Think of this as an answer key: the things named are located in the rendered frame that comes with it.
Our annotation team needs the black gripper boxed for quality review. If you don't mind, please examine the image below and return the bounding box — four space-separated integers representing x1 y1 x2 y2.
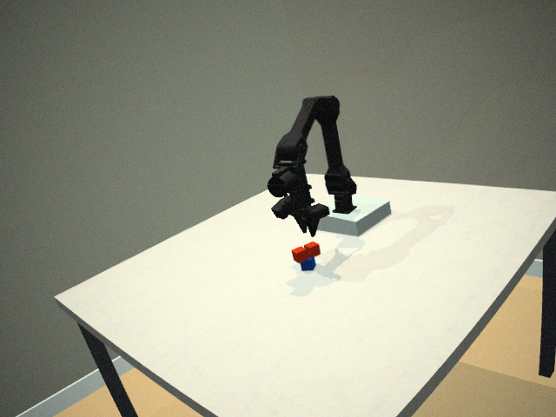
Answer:
288 183 330 237

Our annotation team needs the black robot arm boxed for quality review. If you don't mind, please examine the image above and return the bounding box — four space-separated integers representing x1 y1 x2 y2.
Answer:
268 96 357 220

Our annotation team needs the blue cube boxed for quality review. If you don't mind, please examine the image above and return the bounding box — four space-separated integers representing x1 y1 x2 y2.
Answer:
301 257 316 271

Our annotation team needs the red cube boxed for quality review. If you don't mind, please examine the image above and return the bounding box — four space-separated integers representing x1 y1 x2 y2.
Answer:
291 246 308 264
304 242 321 258

